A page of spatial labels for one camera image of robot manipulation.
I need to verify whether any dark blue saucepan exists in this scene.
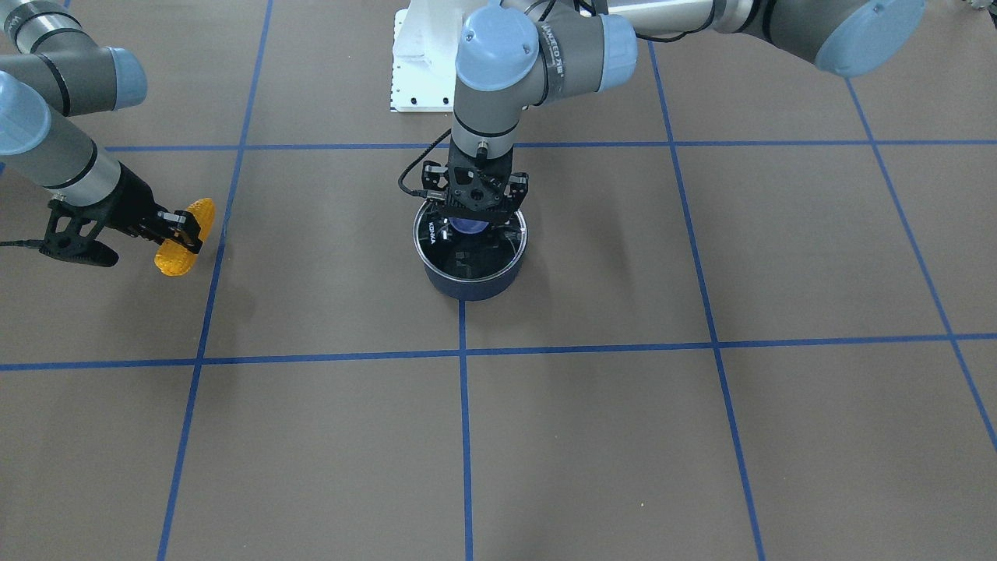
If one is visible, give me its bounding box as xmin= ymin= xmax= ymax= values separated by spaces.
xmin=413 ymin=198 xmax=530 ymax=302

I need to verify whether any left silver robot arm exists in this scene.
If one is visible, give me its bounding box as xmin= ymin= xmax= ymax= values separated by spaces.
xmin=413 ymin=1 xmax=926 ymax=224

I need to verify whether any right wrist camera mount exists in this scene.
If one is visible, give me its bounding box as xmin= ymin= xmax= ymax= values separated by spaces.
xmin=38 ymin=199 xmax=120 ymax=267

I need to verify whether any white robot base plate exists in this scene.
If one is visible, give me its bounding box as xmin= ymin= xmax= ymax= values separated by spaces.
xmin=389 ymin=1 xmax=474 ymax=113

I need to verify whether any glass pot lid blue knob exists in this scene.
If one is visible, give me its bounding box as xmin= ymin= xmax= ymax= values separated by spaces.
xmin=413 ymin=198 xmax=530 ymax=283

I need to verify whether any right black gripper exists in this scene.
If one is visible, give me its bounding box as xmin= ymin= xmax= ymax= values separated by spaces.
xmin=95 ymin=164 xmax=204 ymax=255

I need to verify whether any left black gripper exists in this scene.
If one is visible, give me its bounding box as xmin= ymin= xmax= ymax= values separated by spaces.
xmin=421 ymin=150 xmax=528 ymax=221

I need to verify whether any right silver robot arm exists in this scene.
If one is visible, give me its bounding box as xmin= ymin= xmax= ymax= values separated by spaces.
xmin=1 ymin=1 xmax=213 ymax=267

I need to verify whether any yellow corn cob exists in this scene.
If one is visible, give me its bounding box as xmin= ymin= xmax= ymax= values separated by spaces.
xmin=154 ymin=198 xmax=215 ymax=277

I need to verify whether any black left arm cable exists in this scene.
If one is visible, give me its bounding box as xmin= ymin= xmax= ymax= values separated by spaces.
xmin=397 ymin=131 xmax=454 ymax=199

